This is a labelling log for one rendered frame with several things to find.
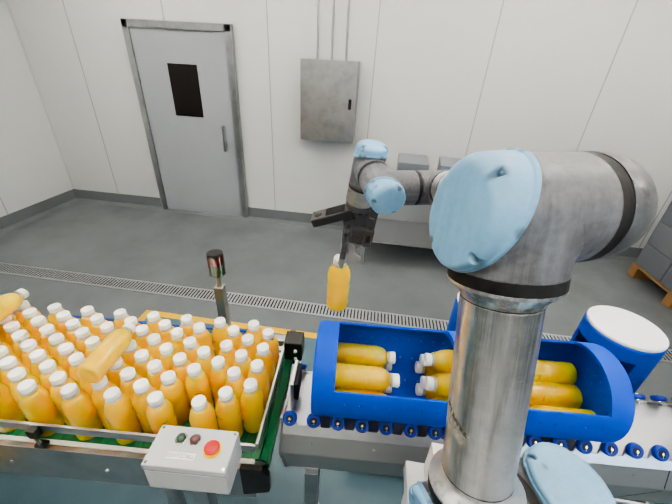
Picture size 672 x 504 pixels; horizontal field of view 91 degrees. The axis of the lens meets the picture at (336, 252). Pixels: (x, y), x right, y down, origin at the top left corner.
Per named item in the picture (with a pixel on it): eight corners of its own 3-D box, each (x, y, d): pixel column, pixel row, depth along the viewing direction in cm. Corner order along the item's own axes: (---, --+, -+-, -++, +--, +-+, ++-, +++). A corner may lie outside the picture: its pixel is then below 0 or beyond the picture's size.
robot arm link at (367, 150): (361, 151, 70) (352, 135, 76) (352, 196, 77) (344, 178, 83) (396, 153, 72) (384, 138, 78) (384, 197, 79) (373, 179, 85)
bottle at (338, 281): (331, 315, 105) (334, 271, 93) (322, 300, 110) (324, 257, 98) (351, 308, 107) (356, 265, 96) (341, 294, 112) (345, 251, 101)
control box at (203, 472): (229, 495, 81) (225, 472, 76) (149, 487, 81) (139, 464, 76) (242, 453, 89) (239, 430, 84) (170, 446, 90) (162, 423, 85)
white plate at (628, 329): (591, 297, 155) (590, 299, 156) (583, 326, 136) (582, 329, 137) (668, 325, 140) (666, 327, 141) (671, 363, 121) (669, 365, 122)
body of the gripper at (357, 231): (369, 250, 89) (380, 213, 81) (338, 245, 89) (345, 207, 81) (369, 233, 95) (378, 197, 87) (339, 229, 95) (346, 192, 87)
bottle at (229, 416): (230, 419, 108) (223, 381, 99) (248, 427, 106) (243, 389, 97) (215, 438, 103) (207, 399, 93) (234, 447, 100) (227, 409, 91)
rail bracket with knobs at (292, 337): (301, 367, 128) (301, 348, 123) (282, 365, 128) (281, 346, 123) (304, 348, 136) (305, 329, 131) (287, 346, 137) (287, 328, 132)
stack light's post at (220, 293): (245, 443, 190) (222, 289, 135) (238, 442, 190) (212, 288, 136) (247, 436, 194) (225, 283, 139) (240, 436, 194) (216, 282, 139)
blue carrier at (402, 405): (613, 466, 94) (653, 387, 84) (308, 437, 97) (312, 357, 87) (556, 392, 121) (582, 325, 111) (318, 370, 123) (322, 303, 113)
